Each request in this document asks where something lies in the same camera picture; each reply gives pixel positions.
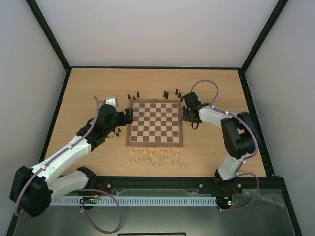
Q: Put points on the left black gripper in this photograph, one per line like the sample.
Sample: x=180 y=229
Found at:
x=130 y=117

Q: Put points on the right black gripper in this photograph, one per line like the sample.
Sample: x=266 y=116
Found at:
x=188 y=115

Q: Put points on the wooden chess board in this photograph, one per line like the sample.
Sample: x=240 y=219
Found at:
x=156 y=123

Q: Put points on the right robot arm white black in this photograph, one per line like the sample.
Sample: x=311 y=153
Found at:
x=240 y=140

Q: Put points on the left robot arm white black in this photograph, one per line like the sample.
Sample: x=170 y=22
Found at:
x=34 y=188

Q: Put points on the left controller board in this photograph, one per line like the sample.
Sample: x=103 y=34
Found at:
x=89 y=198

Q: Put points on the controller board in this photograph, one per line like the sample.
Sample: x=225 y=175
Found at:
x=228 y=200
x=89 y=198

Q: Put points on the right controller board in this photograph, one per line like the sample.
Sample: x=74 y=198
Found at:
x=228 y=200

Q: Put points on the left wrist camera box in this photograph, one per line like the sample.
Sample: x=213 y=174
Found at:
x=113 y=101

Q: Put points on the black frame rail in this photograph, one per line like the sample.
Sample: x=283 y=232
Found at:
x=204 y=185

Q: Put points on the white slotted cable duct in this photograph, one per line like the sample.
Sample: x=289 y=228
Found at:
x=136 y=201

